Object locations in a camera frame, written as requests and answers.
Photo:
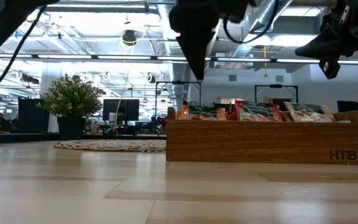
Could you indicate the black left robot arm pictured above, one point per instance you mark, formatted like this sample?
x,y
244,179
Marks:
x,y
2,21

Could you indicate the beige vanilla tea packet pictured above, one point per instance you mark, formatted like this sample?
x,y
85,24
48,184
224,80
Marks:
x,y
309,113

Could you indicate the orange peach tea packet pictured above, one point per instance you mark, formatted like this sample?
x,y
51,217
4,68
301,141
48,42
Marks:
x,y
205,113
182,112

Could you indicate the black room divider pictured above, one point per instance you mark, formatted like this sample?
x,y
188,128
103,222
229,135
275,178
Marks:
x,y
219,107

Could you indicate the long ceiling light strip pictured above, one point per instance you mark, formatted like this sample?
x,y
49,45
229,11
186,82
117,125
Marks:
x,y
120,57

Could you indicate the round woven placemat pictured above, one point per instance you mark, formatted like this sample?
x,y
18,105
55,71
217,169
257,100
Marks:
x,y
110,145

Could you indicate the black tripod device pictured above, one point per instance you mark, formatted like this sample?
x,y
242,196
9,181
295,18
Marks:
x,y
155,122

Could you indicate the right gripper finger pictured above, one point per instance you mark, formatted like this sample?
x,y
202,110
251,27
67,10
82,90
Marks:
x,y
329,68
317,46

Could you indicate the green plant in black pot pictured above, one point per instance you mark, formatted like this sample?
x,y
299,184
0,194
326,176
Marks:
x,y
70,102

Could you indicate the black ceiling device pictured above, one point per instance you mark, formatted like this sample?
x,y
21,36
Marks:
x,y
129,37

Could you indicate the wooden tea organiser box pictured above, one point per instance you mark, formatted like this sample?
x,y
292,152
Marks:
x,y
269,143

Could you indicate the white bottle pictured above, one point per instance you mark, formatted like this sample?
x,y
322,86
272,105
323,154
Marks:
x,y
112,118

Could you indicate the black aluminium table frame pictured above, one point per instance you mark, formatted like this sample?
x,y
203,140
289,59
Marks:
x,y
26,137

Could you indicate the slanted silver ventilation duct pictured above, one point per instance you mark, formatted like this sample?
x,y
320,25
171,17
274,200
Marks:
x,y
263,18

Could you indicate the black computer monitor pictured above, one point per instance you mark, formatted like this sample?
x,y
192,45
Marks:
x,y
121,109

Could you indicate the small black monitor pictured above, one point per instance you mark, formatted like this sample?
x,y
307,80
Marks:
x,y
348,107

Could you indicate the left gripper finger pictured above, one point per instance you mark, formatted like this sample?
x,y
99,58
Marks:
x,y
196,53

